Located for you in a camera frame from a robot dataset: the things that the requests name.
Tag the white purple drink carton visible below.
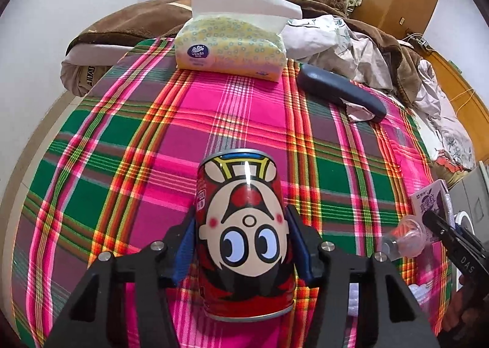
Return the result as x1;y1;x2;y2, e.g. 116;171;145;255
412;180;453;245

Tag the crumpled white tissue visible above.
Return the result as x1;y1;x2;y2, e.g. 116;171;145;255
409;283;432;303
346;103;377;122

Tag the brown blanket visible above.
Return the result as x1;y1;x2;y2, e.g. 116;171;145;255
66;0;425;108

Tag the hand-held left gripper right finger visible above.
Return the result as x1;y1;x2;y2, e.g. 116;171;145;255
286;205;440;348

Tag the white floral quilt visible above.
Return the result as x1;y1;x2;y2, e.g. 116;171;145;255
283;15;476;161

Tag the clear plastic cup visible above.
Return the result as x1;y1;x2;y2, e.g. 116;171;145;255
381;215;425;261

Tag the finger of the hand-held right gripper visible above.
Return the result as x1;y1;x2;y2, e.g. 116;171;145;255
422;211;476;257

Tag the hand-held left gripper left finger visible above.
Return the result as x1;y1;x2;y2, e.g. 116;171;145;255
46;212;197;348

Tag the dark grey oblong case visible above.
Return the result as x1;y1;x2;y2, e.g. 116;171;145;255
297;64;387;123

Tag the pink green plaid sheet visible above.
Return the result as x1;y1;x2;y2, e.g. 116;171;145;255
11;38;459;348

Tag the yellow patterned tissue pack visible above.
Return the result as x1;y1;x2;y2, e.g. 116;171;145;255
175;0;302;83

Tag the red cartoon face can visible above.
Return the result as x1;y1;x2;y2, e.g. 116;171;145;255
196;148;296;322

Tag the beige pillow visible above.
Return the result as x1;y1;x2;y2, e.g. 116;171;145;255
61;44;132;97

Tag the person's right hand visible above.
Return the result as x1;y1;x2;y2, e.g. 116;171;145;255
443;275;487;335

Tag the wooden headboard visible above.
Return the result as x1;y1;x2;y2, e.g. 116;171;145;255
397;36;489;157

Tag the red patterned bag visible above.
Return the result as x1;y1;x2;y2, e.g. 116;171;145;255
433;149;480;175

